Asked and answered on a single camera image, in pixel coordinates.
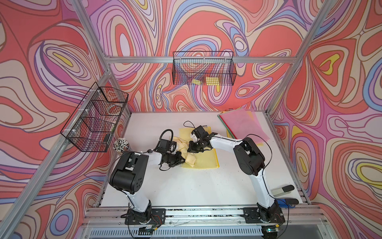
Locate pale yellow document bag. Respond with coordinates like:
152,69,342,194
179,127,219,169

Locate yellow microfiber cloth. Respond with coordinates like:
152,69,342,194
173,137,197,168

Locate clear mesh document bag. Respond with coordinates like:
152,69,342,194
217,114,234,138

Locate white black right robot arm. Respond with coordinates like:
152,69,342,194
188,126,286,224

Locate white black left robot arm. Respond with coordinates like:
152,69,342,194
108,139,185,214

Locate yellow sticky notes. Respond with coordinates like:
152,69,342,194
191,76,220,86

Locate blue grey stapler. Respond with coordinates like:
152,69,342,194
271,184,299,208

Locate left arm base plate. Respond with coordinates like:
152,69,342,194
121,208,166,226

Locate black wire basket back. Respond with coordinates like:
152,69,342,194
172,50,237,86

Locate black wire basket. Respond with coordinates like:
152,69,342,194
172,50,237,86
60,83,129,152

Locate black wire basket left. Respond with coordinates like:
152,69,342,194
60,83,129,152

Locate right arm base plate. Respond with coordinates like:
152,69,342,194
240,207,286,225

